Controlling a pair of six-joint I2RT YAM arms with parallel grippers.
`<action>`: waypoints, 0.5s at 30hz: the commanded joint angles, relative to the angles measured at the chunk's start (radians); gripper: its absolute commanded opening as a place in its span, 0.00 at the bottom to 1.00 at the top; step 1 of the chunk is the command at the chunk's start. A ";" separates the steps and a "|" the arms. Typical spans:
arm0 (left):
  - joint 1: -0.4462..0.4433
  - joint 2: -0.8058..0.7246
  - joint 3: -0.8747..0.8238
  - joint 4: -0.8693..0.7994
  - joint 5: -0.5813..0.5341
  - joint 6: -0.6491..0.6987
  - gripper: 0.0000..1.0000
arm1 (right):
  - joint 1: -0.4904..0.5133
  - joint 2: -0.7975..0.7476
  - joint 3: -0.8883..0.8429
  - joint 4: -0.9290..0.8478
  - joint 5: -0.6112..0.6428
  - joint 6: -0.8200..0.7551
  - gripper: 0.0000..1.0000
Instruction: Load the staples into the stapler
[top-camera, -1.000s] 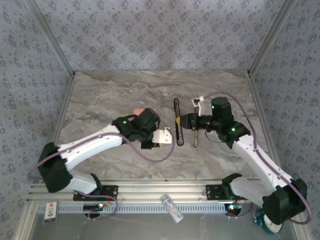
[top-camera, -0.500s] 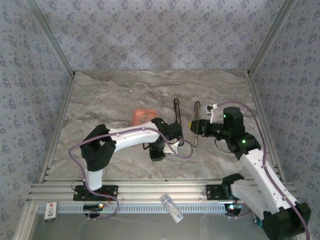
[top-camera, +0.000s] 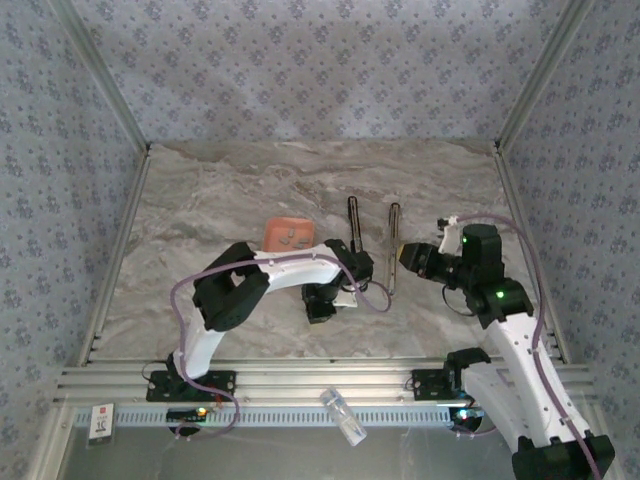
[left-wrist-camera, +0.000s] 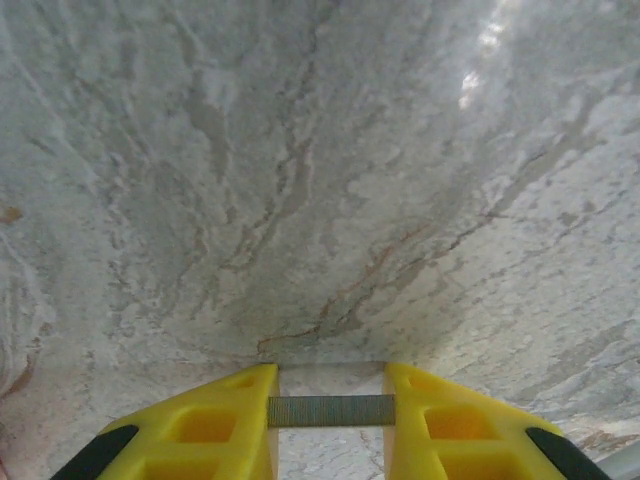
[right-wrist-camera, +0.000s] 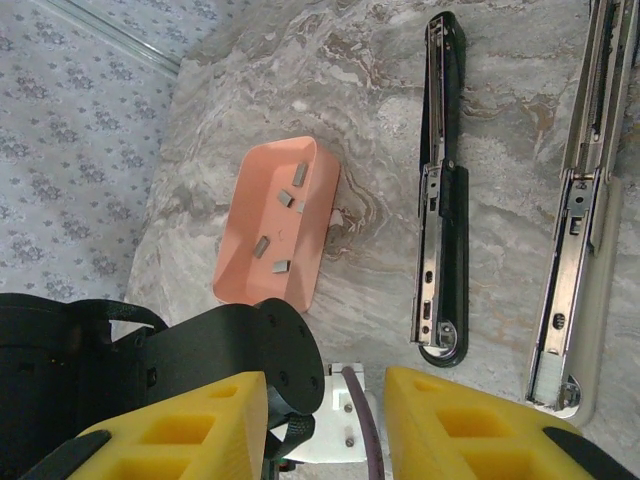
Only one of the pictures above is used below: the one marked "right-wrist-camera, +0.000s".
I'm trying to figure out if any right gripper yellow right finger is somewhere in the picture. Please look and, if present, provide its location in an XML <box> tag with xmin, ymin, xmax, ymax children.
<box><xmin>382</xmin><ymin>364</ymin><xmax>640</xmax><ymax>480</ymax></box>

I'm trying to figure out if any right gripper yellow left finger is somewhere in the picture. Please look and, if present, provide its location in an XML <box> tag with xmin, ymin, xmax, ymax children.
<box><xmin>27</xmin><ymin>369</ymin><xmax>272</xmax><ymax>480</ymax></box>

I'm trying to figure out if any pink plastic tray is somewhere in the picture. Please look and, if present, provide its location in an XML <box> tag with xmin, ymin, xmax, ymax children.
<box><xmin>212</xmin><ymin>134</ymin><xmax>342</xmax><ymax>314</ymax></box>

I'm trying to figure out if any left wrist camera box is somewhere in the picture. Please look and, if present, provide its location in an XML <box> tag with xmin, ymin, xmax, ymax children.
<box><xmin>294</xmin><ymin>360</ymin><xmax>382</xmax><ymax>465</ymax></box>

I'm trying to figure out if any aluminium frame post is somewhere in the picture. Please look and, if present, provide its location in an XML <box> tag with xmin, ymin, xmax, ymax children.
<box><xmin>49</xmin><ymin>0</ymin><xmax>181</xmax><ymax>76</ymax></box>

